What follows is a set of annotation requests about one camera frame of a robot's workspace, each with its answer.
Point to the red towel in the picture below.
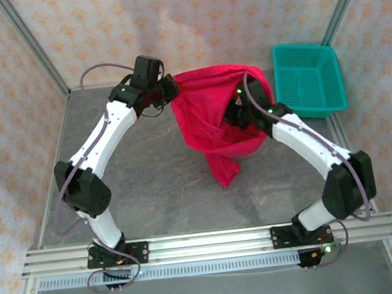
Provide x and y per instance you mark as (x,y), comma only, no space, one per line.
(200,118)

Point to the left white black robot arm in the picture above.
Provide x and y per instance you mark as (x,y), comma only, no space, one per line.
(104,139)

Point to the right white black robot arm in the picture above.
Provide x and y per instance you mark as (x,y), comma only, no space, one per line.
(307,138)

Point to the teal plastic basket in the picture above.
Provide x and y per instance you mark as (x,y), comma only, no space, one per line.
(308,79)

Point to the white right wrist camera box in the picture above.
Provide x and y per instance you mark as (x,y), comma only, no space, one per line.
(239,103)

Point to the aluminium frame post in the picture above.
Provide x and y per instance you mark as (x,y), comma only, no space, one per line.
(35,48)
(342,1)

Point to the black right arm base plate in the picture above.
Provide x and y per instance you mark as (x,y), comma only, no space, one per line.
(279,238)

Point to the aluminium mounting rail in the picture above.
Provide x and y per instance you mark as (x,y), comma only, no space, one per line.
(210,245)

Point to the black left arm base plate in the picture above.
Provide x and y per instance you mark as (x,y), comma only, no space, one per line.
(140,253)

